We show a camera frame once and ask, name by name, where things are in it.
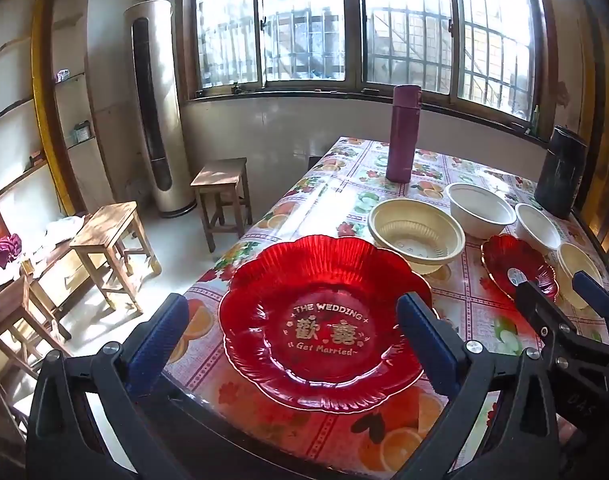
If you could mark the brown wooden stool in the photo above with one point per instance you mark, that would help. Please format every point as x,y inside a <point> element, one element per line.
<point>9,305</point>

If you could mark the small cream plastic bowl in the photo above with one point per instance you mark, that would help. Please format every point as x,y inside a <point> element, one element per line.
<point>574,262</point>

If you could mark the large cream plastic bowl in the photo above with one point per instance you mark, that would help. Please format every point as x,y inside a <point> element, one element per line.
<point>414,230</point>

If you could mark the light wooden stool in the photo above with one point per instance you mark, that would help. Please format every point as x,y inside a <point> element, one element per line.
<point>104,225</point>

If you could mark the large white bowl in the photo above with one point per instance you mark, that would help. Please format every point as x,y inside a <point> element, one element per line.
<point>479,205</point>

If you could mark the white plastic bag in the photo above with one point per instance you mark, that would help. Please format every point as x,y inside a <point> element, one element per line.
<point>67,227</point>

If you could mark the small box on shelf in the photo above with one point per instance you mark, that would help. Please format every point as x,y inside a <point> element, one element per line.
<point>82,132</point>

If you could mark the small red flower-shaped plate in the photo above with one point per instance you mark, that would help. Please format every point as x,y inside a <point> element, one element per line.
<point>507,260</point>

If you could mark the barred window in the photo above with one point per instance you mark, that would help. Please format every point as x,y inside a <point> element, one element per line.
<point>309,25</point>

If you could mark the red cloth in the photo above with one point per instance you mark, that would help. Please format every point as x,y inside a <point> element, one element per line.
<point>7,250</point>

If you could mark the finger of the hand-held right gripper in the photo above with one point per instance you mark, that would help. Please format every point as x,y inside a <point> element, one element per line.
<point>539,307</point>
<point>597,297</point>

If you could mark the black electric kettle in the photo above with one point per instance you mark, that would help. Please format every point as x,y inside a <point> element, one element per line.
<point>559,175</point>

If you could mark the floral fruit print tablecloth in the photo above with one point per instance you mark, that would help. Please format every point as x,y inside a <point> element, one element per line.
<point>324,195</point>

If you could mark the large red flower-shaped plate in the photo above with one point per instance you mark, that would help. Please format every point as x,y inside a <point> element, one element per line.
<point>284,285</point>

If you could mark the tall standing air conditioner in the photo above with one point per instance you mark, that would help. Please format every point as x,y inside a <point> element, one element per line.
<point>157,110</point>

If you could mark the green bottle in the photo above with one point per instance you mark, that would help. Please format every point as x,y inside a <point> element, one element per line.
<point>535,120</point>

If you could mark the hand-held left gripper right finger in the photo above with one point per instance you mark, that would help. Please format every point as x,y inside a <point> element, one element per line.
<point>427,345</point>

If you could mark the dark wooden stool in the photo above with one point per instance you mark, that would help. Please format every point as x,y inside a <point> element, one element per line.
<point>219,175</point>

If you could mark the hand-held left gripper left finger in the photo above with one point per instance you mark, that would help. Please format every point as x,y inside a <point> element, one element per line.
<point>159,340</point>

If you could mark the small white bowl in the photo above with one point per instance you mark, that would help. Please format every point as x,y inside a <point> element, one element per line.
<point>537,227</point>

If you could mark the purple thermos bottle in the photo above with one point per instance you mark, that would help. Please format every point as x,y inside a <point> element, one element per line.
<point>403,135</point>

